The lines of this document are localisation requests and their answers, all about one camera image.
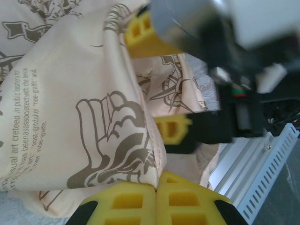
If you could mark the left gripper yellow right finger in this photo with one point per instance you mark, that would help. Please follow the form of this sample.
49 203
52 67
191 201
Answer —
187 204

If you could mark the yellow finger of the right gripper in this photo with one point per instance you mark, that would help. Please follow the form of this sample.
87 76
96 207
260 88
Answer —
143 42
173 131

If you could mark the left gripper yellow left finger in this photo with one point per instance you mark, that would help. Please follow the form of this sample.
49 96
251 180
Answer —
126 206

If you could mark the peach printed t-shirt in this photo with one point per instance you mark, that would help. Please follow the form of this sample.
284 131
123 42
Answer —
70 93

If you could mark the aluminium mounting rail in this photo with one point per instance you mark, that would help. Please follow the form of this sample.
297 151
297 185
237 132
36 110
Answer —
243 161

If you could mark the aluminium perforated rail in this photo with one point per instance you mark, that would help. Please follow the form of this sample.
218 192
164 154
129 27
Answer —
272 173

